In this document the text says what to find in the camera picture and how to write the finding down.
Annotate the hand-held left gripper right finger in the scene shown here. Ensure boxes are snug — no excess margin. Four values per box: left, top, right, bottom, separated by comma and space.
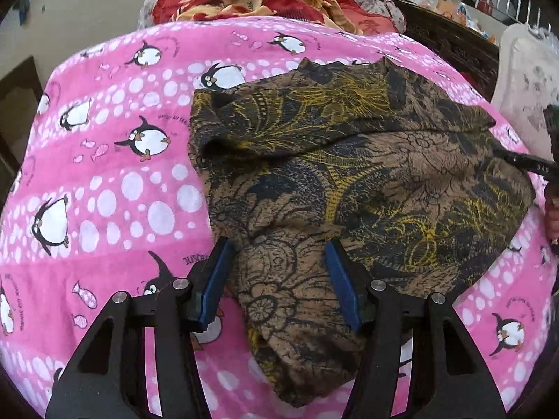
324, 238, 507, 419

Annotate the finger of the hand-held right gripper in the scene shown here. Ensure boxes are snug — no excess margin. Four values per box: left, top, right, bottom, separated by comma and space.
493, 148, 559, 177

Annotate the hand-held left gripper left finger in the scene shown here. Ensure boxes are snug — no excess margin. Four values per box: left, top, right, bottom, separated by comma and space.
46, 236, 237, 419

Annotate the brown floral shirt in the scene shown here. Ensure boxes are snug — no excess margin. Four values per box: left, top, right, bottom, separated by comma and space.
189, 58, 537, 407

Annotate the person's right hand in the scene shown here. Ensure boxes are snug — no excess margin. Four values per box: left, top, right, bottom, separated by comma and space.
543, 178, 559, 246

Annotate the white ornate chair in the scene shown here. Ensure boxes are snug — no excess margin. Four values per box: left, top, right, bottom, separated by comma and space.
490, 24, 559, 162

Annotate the pink penguin blanket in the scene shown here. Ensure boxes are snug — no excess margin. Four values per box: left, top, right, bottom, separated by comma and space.
0, 15, 559, 419

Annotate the dark carved wooden headboard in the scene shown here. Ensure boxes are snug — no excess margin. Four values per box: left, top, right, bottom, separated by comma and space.
386, 0, 501, 102

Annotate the clutter of small packets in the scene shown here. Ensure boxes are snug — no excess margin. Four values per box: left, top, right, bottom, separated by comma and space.
418, 0, 499, 45

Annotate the dark wooden table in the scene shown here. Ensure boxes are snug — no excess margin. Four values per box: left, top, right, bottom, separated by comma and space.
0, 56, 45, 204

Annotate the red floral quilt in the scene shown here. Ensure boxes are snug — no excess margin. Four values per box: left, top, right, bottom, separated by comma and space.
151, 0, 402, 35

